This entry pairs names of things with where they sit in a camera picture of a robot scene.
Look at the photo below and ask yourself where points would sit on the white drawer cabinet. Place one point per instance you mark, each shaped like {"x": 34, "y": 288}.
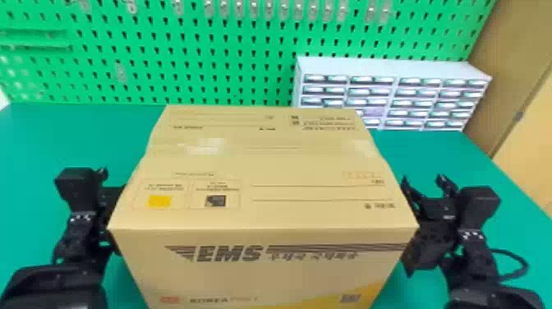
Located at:
{"x": 388, "y": 69}

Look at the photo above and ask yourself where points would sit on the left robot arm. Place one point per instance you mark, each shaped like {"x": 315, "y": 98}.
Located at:
{"x": 56, "y": 285}

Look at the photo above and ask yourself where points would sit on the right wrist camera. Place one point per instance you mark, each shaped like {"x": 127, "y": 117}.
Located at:
{"x": 478, "y": 207}

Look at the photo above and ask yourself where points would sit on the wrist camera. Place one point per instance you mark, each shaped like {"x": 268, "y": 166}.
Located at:
{"x": 77, "y": 187}
{"x": 478, "y": 207}

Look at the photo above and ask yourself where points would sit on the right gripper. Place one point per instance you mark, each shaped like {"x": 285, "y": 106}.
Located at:
{"x": 433, "y": 241}

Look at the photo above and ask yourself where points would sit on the cardboard box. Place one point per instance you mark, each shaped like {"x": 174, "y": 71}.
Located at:
{"x": 267, "y": 224}

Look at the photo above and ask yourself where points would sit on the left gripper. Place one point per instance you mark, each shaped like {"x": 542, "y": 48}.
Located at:
{"x": 104, "y": 218}

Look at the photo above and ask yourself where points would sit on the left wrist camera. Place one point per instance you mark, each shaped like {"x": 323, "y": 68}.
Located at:
{"x": 77, "y": 187}

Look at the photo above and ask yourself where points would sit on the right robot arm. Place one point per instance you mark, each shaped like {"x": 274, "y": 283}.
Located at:
{"x": 483, "y": 285}

